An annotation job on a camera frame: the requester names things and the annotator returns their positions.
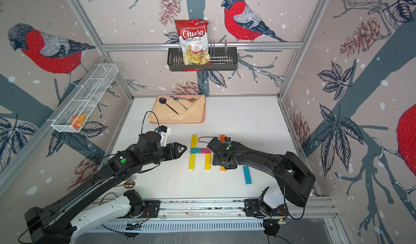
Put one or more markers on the copper spoon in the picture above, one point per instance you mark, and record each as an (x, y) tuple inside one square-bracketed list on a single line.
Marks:
[(129, 184)]

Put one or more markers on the black ladle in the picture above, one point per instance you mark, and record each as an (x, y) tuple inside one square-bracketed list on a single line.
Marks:
[(163, 100)]

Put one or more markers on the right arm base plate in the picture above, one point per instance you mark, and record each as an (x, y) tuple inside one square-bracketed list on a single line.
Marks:
[(260, 210)]

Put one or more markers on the red cassava chips bag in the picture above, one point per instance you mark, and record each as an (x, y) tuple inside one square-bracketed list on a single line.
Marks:
[(193, 40)]

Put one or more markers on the beige folded cloth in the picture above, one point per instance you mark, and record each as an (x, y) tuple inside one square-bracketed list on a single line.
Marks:
[(177, 112)]

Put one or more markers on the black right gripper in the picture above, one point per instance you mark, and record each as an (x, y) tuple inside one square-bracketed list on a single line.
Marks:
[(215, 160)]

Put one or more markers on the black wire rack basket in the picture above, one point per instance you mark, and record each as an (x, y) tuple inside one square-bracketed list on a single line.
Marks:
[(213, 58)]

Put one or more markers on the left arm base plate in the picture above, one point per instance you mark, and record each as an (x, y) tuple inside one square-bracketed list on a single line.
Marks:
[(149, 209)]

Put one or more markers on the teal small block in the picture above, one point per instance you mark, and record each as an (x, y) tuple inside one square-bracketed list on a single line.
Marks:
[(195, 150)]

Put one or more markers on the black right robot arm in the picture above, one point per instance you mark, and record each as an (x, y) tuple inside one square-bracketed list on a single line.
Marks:
[(295, 180)]

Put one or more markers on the lime yellow block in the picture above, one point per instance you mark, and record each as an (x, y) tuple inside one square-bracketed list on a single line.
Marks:
[(207, 164)]

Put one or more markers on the yellow long block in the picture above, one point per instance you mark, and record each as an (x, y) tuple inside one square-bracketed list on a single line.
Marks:
[(192, 161)]

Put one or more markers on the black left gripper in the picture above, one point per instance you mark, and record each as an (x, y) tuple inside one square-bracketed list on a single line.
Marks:
[(176, 153)]

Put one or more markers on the wooden spoon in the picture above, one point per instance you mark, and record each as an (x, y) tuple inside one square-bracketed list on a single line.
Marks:
[(187, 99)]

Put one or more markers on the silver spoon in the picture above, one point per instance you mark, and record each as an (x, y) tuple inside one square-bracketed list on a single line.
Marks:
[(176, 99)]

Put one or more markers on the magenta block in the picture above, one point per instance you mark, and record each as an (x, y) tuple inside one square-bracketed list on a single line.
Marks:
[(205, 151)]

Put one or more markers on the white wire wall basket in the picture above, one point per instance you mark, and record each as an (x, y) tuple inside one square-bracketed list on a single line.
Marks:
[(86, 97)]

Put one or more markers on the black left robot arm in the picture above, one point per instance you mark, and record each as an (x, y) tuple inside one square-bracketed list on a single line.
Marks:
[(66, 219)]

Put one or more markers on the teal long block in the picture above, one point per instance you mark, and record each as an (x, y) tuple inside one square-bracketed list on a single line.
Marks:
[(247, 175)]

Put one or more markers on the orange fruit in basket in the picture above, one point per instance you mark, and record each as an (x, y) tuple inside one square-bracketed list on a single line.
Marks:
[(77, 121)]

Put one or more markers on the aluminium rail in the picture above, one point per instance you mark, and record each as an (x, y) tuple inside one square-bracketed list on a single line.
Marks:
[(217, 208)]

